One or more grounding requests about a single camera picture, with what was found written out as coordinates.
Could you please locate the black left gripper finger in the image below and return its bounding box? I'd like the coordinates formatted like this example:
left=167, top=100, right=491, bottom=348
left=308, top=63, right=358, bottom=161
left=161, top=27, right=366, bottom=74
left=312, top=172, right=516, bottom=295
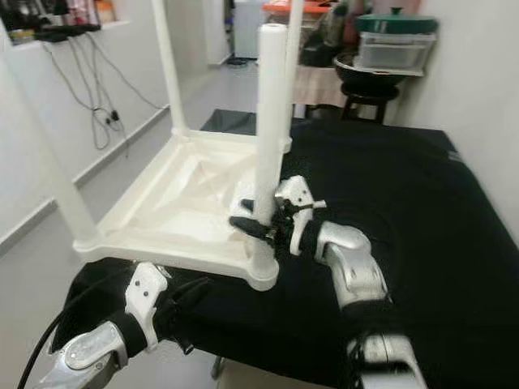
left=169, top=277, right=212, bottom=309

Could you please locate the white plastic children table top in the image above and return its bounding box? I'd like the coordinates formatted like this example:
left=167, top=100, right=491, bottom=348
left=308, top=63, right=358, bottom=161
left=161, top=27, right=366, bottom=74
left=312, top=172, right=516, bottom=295
left=73, top=128, right=293, bottom=291

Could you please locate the black tablecloth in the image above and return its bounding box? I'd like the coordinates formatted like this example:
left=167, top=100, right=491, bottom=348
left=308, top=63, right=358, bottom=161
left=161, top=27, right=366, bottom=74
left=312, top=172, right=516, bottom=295
left=53, top=109, right=519, bottom=389

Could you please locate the beige cloth covered side table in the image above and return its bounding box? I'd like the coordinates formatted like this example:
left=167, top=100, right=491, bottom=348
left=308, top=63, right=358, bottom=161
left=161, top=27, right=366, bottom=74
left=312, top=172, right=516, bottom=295
left=292, top=63, right=350, bottom=106

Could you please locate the black round stool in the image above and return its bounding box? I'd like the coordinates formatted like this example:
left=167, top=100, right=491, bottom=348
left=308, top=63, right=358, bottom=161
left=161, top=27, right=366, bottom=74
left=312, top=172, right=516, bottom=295
left=341, top=81, right=402, bottom=124

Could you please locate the white fridge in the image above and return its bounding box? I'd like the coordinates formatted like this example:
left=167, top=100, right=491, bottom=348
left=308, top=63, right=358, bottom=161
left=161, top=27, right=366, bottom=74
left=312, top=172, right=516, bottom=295
left=231, top=0, right=264, bottom=62

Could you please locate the black bag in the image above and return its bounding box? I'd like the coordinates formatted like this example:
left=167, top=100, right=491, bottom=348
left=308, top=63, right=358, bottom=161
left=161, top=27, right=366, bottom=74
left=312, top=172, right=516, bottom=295
left=300, top=8, right=341, bottom=66

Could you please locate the orange lid storage box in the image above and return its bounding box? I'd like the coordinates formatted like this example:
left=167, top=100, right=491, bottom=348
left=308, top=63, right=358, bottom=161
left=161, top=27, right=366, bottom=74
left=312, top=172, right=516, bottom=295
left=264, top=0, right=333, bottom=21

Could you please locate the clear container green lid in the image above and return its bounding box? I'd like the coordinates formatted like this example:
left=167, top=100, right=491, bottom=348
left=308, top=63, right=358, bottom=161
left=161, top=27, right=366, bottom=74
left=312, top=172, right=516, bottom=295
left=355, top=6, right=439, bottom=75

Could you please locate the black electronic device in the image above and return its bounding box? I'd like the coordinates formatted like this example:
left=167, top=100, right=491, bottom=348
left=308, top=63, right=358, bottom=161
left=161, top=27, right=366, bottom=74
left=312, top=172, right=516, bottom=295
left=4, top=0, right=106, bottom=41

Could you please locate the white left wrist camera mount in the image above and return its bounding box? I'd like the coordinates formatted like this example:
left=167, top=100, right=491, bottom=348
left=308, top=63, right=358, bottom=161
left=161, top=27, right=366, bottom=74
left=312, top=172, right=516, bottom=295
left=124, top=261, right=171, bottom=355

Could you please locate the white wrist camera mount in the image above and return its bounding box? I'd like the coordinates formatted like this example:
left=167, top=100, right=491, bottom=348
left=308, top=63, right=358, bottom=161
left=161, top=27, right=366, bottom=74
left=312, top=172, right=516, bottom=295
left=124, top=261, right=171, bottom=355
left=274, top=174, right=327, bottom=256

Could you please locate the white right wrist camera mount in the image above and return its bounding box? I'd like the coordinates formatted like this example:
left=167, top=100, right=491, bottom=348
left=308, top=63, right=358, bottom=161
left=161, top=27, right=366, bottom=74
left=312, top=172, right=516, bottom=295
left=274, top=174, right=327, bottom=256

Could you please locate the black wall cable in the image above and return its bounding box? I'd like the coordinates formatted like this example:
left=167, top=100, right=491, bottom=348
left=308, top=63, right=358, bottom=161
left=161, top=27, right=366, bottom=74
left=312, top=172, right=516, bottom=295
left=41, top=41, right=131, bottom=155
left=81, top=36, right=167, bottom=110

